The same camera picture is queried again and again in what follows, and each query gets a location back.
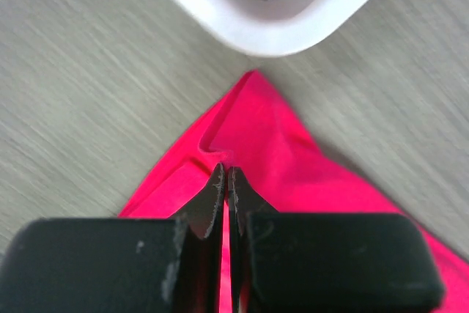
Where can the red t shirt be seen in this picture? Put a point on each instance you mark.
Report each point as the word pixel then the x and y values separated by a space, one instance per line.
pixel 253 127

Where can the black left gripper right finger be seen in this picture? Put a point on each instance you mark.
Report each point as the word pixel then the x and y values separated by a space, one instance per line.
pixel 325 262

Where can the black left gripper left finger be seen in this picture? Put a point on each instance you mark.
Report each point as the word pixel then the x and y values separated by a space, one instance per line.
pixel 120 264

